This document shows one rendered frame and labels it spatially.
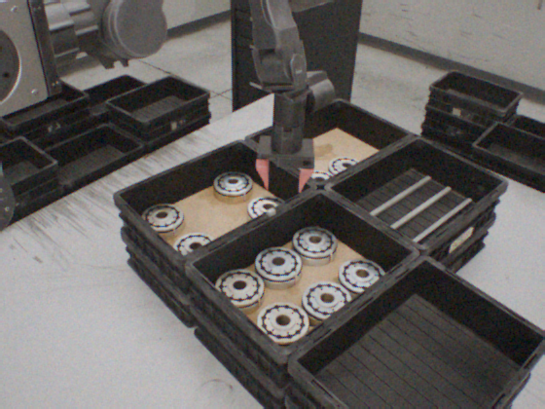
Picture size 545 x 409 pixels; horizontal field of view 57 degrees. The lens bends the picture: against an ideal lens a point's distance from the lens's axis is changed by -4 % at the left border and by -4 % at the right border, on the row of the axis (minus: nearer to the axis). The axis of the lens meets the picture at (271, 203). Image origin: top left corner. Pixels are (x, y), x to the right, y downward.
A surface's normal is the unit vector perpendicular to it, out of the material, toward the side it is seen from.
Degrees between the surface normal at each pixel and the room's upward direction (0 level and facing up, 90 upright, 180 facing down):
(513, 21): 90
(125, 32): 71
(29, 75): 90
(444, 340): 0
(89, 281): 0
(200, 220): 0
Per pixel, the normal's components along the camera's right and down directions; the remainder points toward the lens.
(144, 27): 0.72, 0.14
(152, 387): 0.03, -0.79
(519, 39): -0.65, 0.45
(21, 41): 0.76, 0.42
